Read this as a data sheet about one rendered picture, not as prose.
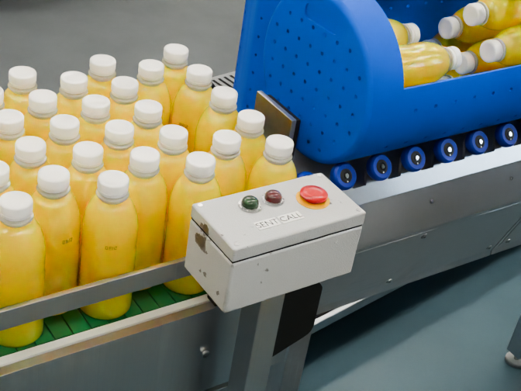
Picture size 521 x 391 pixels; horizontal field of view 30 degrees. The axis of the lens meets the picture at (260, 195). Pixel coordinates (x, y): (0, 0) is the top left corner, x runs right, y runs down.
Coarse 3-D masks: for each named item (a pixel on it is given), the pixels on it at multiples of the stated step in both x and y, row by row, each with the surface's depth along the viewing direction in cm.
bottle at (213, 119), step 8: (208, 112) 144; (216, 112) 143; (224, 112) 142; (232, 112) 144; (200, 120) 145; (208, 120) 143; (216, 120) 143; (224, 120) 143; (232, 120) 143; (200, 128) 144; (208, 128) 143; (216, 128) 143; (224, 128) 143; (232, 128) 143; (200, 136) 144; (208, 136) 143; (200, 144) 145; (208, 144) 144
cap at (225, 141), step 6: (216, 132) 133; (222, 132) 133; (228, 132) 133; (234, 132) 134; (216, 138) 131; (222, 138) 132; (228, 138) 132; (234, 138) 132; (240, 138) 132; (216, 144) 132; (222, 144) 131; (228, 144) 131; (234, 144) 131; (216, 150) 132; (222, 150) 131; (228, 150) 131; (234, 150) 132
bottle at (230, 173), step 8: (208, 152) 135; (216, 152) 132; (216, 160) 133; (224, 160) 133; (232, 160) 133; (240, 160) 134; (216, 168) 132; (224, 168) 132; (232, 168) 133; (240, 168) 134; (216, 176) 132; (224, 176) 132; (232, 176) 133; (240, 176) 134; (224, 184) 133; (232, 184) 133; (240, 184) 134; (224, 192) 133; (232, 192) 134
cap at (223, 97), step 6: (216, 90) 143; (222, 90) 143; (228, 90) 143; (234, 90) 144; (216, 96) 141; (222, 96) 141; (228, 96) 142; (234, 96) 142; (216, 102) 142; (222, 102) 142; (228, 102) 142; (234, 102) 142; (222, 108) 142; (228, 108) 142
